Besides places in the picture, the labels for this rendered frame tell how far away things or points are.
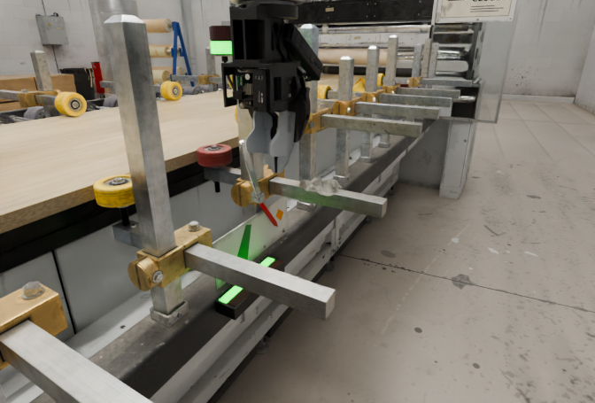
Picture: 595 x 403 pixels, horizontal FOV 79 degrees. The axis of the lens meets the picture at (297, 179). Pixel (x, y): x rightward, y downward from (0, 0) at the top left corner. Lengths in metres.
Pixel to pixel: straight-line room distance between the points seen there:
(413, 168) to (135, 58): 2.84
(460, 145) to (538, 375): 1.71
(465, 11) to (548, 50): 6.57
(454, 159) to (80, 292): 2.64
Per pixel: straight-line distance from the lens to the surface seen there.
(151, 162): 0.54
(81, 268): 0.80
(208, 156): 0.83
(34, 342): 0.47
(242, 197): 0.74
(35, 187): 0.77
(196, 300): 0.71
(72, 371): 0.42
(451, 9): 2.88
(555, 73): 9.40
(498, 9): 2.85
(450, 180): 3.04
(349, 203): 0.70
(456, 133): 2.94
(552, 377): 1.76
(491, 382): 1.64
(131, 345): 0.66
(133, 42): 0.52
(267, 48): 0.44
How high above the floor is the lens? 1.13
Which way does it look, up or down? 21 degrees down
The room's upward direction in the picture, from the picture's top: straight up
